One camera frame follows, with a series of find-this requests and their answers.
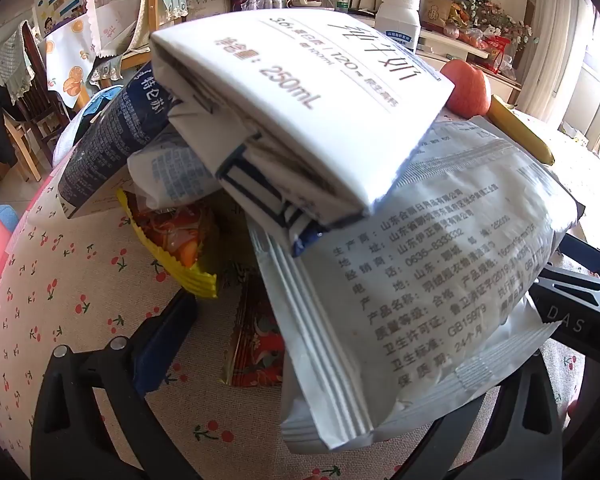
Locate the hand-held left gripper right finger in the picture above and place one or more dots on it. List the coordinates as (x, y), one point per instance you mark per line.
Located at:
(540, 410)

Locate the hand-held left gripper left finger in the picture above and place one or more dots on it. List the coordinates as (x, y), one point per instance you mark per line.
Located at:
(165, 340)

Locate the white wet wipes packet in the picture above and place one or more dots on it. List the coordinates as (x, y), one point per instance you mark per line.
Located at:
(430, 285)

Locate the dark blue milk carton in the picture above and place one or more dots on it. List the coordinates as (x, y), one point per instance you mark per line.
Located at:
(105, 150)

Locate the white milk carton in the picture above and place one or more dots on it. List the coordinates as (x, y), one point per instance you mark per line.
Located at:
(305, 85)

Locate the yellow orange snack wrapper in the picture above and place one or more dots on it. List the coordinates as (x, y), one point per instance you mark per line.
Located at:
(175, 245)

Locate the red patterned wrapper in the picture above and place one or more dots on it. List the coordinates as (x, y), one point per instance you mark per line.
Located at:
(260, 350)

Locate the cherry print tablecloth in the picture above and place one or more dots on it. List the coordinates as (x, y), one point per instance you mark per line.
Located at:
(80, 285)

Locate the crumpled white blue wrapper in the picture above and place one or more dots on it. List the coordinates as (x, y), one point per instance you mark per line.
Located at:
(170, 175)

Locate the yellow banana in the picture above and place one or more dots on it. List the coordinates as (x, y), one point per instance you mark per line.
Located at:
(522, 132)

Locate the red apple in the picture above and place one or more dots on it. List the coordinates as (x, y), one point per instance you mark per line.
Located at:
(465, 90)

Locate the dark wooden chair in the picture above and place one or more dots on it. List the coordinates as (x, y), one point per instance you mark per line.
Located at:
(35, 110)

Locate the orange print cloth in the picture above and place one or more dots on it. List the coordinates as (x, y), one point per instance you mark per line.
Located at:
(70, 60)

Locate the white television cabinet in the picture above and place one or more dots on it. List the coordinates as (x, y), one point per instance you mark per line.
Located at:
(450, 47)

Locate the artificial flower bunch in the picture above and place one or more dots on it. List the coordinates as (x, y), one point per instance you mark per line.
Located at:
(505, 20)

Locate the grey lace chair cover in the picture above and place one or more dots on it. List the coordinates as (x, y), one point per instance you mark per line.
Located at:
(15, 60)

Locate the white scalloped cloth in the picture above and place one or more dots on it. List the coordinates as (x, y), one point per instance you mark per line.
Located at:
(115, 10)

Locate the light wooden chair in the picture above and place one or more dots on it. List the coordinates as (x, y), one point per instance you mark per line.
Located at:
(153, 5)

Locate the white bottle blue label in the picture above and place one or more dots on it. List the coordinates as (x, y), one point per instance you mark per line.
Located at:
(397, 15)

